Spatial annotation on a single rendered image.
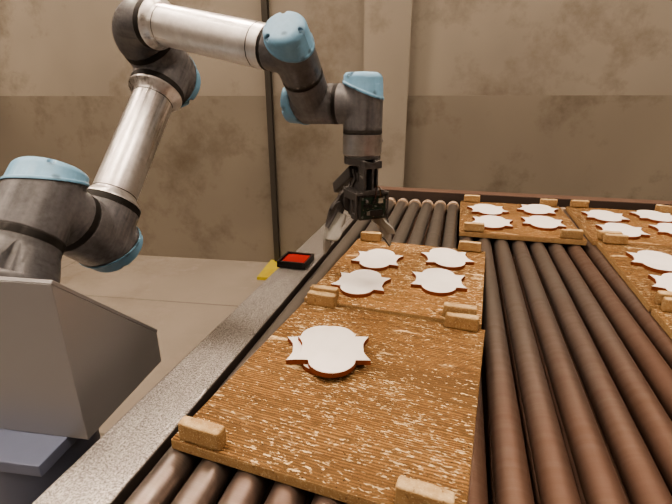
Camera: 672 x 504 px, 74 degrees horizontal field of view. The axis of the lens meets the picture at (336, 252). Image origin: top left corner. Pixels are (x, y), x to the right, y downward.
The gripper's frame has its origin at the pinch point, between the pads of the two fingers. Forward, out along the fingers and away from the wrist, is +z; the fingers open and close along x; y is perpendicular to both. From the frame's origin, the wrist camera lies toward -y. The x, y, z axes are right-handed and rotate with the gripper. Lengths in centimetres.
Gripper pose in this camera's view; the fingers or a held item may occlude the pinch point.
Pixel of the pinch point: (356, 249)
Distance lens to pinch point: 96.1
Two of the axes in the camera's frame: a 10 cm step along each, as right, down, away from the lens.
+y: 3.6, 3.1, -8.8
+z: 0.0, 9.4, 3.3
